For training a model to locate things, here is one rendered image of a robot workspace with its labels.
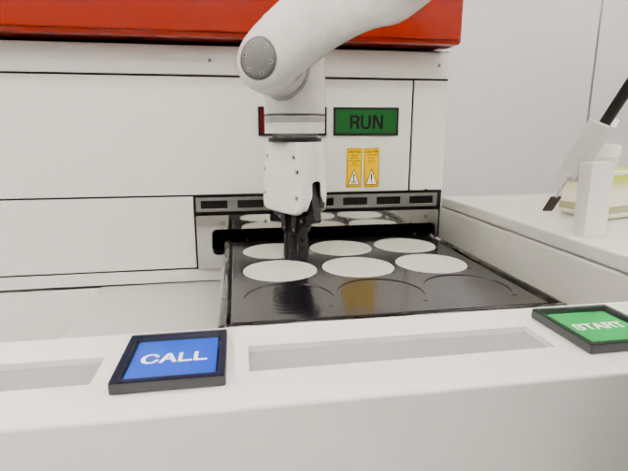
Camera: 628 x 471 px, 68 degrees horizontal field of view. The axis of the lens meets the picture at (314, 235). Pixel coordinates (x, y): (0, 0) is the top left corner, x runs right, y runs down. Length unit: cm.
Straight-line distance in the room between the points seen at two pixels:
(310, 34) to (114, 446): 44
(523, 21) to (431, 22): 193
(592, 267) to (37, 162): 80
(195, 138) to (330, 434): 65
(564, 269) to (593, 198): 9
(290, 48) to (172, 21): 28
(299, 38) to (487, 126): 214
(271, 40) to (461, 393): 43
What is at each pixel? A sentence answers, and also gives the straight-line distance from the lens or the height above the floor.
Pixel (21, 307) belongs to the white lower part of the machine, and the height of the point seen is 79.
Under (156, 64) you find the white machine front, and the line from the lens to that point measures 84.
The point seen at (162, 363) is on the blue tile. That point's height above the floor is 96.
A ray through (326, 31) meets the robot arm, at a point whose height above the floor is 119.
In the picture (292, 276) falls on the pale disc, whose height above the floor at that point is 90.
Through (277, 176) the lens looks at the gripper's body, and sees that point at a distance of 66.
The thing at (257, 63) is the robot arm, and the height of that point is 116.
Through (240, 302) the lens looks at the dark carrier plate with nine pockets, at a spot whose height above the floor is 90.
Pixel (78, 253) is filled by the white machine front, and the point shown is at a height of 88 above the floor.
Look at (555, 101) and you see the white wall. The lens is 285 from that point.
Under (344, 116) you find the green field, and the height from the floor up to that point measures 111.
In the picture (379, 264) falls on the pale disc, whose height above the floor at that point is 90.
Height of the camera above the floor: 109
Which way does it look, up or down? 13 degrees down
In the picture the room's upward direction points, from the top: straight up
